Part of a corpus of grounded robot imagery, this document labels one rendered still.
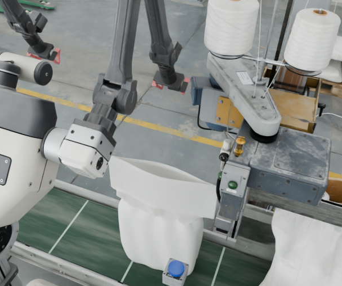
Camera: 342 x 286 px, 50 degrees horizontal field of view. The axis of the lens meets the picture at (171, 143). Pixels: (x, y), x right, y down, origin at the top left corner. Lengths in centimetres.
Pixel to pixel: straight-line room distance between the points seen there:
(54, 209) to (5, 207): 124
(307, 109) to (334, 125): 241
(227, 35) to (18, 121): 67
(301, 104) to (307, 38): 32
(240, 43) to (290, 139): 35
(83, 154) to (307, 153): 69
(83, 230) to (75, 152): 126
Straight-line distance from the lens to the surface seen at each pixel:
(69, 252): 209
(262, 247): 204
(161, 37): 124
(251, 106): 122
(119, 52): 100
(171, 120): 347
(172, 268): 144
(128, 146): 318
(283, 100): 145
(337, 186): 292
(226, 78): 135
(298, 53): 123
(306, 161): 120
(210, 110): 153
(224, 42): 123
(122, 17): 100
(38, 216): 227
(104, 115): 97
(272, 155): 118
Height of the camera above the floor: 209
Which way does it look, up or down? 41 degrees down
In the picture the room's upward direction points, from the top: 3 degrees clockwise
